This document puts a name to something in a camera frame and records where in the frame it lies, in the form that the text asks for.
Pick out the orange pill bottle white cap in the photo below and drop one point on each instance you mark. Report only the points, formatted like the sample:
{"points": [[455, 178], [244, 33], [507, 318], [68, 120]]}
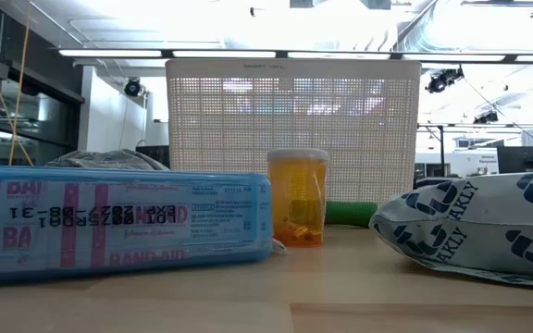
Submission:
{"points": [[296, 199]]}

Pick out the small black screen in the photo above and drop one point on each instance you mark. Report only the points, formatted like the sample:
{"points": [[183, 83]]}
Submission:
{"points": [[153, 156]]}

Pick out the blue Band-Aid first aid box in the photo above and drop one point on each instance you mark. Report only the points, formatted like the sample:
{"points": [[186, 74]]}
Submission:
{"points": [[109, 222]]}

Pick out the white paper leaflet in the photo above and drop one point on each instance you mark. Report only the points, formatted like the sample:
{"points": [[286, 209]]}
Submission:
{"points": [[279, 247]]}

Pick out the green bandage roll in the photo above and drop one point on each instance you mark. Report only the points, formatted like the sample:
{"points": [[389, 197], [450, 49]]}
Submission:
{"points": [[350, 213]]}

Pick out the small black ceiling spotlight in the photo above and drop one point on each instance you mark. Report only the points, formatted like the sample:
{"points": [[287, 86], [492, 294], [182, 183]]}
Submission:
{"points": [[485, 118]]}

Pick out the long ceiling light strip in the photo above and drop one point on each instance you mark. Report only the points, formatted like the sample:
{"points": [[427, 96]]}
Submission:
{"points": [[109, 53]]}

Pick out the round black ceiling camera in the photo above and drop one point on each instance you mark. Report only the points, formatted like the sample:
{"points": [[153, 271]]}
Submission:
{"points": [[132, 87]]}

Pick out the striped blue white box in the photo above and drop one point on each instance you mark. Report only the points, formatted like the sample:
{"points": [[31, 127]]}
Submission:
{"points": [[428, 181]]}

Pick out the black metal frame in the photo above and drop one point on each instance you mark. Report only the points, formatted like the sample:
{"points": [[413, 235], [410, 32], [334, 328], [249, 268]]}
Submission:
{"points": [[442, 148]]}

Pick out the grey patterned cloth bundle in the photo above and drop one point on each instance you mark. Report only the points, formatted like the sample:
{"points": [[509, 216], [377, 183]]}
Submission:
{"points": [[109, 159]]}

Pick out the large black ceiling spotlight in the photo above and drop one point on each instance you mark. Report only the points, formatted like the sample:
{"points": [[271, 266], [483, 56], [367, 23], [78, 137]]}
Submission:
{"points": [[440, 81]]}

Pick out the white perforated plastic basket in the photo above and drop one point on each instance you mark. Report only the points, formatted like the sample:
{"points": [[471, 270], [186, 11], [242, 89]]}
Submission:
{"points": [[248, 120]]}

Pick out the black computer monitor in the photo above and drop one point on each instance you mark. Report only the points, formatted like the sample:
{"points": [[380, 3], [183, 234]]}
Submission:
{"points": [[525, 159]]}

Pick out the white pouch dark blue print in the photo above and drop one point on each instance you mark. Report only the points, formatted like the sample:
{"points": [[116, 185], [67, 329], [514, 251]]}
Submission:
{"points": [[479, 222]]}

